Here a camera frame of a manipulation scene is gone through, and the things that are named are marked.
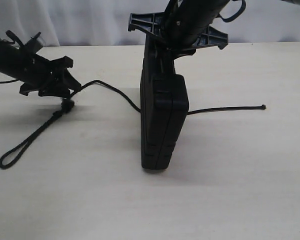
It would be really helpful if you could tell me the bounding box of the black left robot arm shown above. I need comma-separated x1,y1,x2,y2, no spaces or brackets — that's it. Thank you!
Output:
0,30,82,98

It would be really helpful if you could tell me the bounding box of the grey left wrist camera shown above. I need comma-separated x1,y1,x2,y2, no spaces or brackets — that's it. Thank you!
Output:
24,31,45,53

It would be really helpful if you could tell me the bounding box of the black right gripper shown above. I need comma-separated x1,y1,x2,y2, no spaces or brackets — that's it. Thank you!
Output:
127,12,229,75

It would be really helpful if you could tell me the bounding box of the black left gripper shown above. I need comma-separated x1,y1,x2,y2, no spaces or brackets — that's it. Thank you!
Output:
18,56,82,98

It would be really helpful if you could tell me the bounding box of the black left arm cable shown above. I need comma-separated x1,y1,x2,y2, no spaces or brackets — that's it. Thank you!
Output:
0,77,20,85

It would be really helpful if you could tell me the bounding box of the white backdrop curtain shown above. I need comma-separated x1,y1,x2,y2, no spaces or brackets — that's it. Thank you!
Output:
0,0,300,46

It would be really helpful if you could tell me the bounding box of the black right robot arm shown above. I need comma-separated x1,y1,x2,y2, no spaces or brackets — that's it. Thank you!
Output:
128,0,229,75

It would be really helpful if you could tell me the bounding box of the black plastic carry case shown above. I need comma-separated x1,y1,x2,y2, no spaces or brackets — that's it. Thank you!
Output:
139,33,190,171

